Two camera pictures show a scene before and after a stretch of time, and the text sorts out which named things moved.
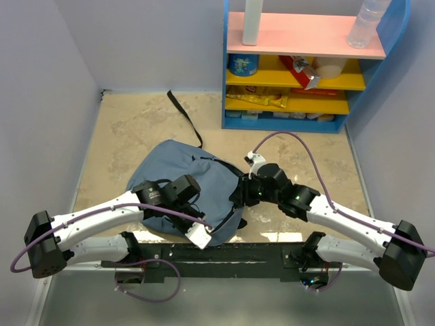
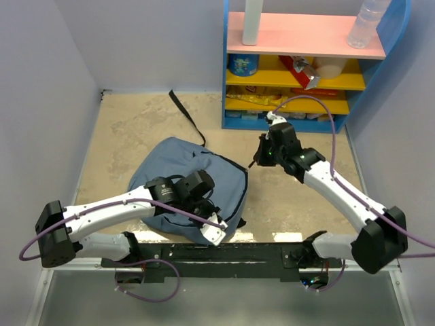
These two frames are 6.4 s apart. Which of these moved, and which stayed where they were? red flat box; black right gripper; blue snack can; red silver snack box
Moved: black right gripper
Stayed: red flat box; red silver snack box; blue snack can
